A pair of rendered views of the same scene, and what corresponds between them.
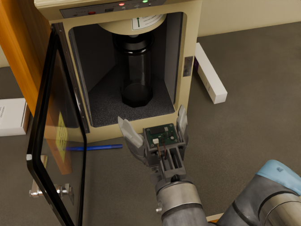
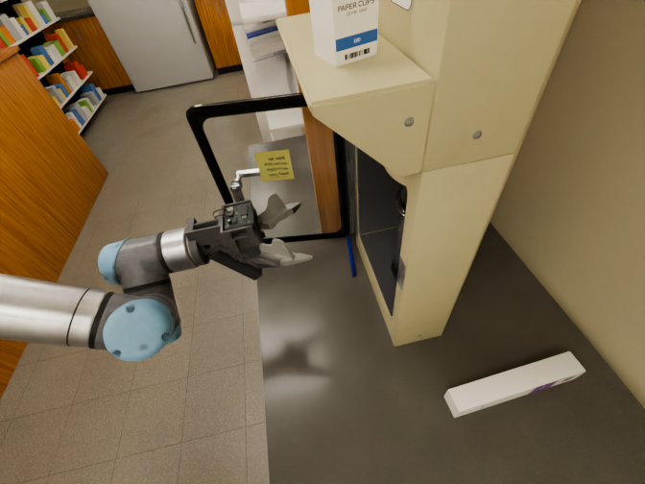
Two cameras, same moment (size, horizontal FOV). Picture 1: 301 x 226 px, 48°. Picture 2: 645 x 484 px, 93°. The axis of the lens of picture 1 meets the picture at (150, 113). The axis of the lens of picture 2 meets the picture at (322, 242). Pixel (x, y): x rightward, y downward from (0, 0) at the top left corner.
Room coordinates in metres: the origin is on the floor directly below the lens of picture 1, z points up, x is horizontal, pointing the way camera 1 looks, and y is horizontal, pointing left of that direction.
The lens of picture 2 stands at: (0.54, -0.40, 1.63)
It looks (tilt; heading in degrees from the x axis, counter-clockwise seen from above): 48 degrees down; 99
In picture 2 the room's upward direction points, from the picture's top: 9 degrees counter-clockwise
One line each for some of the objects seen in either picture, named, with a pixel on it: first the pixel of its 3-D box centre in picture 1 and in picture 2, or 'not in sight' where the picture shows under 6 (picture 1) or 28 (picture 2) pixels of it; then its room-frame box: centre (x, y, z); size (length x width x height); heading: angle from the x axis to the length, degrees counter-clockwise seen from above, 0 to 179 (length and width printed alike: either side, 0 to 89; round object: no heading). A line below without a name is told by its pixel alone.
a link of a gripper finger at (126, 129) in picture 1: (128, 128); (276, 206); (0.40, 0.05, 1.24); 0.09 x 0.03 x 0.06; 47
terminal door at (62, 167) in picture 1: (66, 147); (282, 183); (0.39, 0.18, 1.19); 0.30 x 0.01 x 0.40; 3
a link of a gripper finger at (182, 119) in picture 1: (181, 118); (282, 250); (0.43, -0.07, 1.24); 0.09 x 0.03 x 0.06; 159
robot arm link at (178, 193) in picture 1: (176, 200); (184, 247); (0.24, -0.05, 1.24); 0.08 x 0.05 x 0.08; 103
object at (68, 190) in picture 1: (68, 195); (237, 194); (0.28, 0.16, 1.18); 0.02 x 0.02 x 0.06; 3
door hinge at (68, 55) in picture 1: (74, 90); (351, 178); (0.55, 0.19, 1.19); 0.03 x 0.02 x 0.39; 103
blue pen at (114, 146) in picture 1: (99, 147); (350, 255); (0.54, 0.15, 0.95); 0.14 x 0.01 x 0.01; 95
